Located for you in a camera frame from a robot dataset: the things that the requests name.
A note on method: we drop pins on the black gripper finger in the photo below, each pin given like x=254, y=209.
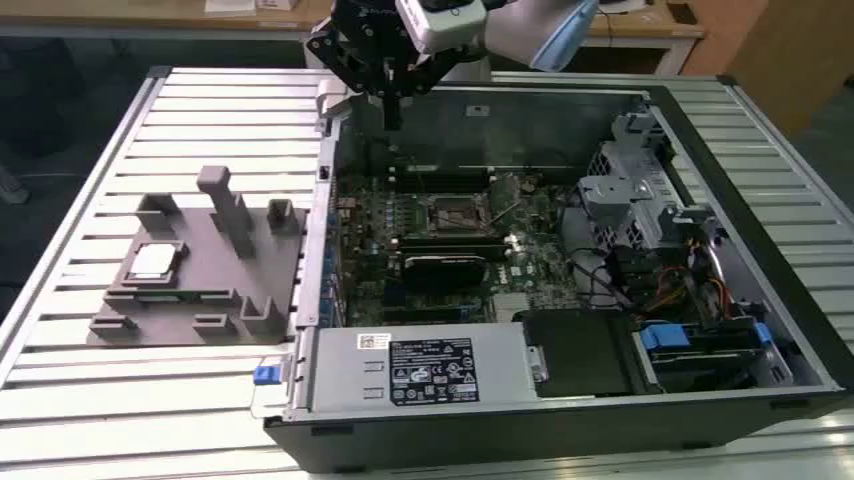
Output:
x=424, y=75
x=341, y=60

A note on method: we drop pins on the silver CPU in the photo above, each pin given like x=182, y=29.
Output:
x=156, y=261

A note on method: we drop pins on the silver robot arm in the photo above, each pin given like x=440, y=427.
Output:
x=511, y=30

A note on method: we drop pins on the small white box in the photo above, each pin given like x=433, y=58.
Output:
x=277, y=4

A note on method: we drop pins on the wooden desk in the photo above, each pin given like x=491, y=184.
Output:
x=134, y=20

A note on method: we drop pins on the silver drive cage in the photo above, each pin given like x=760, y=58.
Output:
x=615, y=192

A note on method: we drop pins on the black graphics card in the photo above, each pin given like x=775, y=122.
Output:
x=444, y=275

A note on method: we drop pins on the green motherboard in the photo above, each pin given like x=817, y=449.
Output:
x=541, y=260

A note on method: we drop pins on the black office chair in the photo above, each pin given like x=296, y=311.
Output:
x=41, y=100

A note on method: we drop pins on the silver heatsink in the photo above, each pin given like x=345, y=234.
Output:
x=511, y=306

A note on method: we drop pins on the grey parts rack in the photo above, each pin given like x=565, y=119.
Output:
x=201, y=310

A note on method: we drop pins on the green RAM stick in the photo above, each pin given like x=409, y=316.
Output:
x=168, y=298

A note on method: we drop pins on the wooden cabinet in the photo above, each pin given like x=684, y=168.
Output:
x=788, y=50

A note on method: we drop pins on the grey metal foot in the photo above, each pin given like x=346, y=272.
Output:
x=10, y=185

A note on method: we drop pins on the black plastic shroud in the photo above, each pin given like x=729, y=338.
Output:
x=581, y=350

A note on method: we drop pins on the silver power supply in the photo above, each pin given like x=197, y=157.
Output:
x=348, y=370

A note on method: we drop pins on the blue case latch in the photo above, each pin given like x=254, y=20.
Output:
x=266, y=376

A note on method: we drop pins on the hard disk in blue carrier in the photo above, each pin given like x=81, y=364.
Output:
x=668, y=340

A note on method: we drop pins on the blue plastic clip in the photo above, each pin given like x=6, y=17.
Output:
x=763, y=340

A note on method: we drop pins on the black PC case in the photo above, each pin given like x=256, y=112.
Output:
x=468, y=445

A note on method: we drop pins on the silver disk bay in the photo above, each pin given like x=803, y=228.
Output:
x=781, y=370

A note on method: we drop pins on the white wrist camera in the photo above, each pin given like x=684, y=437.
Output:
x=448, y=27

